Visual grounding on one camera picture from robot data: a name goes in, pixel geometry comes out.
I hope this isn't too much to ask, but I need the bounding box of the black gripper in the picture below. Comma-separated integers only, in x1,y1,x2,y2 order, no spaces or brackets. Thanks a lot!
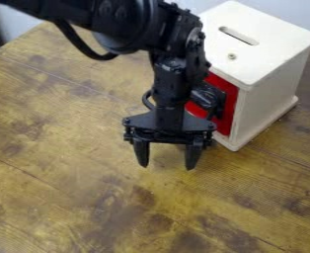
123,61,216,170

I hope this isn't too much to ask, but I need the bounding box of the red drawer front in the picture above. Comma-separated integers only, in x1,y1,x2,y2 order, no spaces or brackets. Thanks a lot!
184,71,240,136

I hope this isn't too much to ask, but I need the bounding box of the black drawer handle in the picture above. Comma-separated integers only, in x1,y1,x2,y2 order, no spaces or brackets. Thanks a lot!
190,81,227,120

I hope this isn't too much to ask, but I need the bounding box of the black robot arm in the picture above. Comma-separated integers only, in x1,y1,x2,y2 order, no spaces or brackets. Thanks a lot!
0,0,216,169

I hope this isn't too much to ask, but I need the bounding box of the white wooden box cabinet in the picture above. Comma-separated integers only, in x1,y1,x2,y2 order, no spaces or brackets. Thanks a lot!
200,1,310,151

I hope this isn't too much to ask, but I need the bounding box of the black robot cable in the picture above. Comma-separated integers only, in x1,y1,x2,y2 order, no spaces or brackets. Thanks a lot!
51,18,121,62

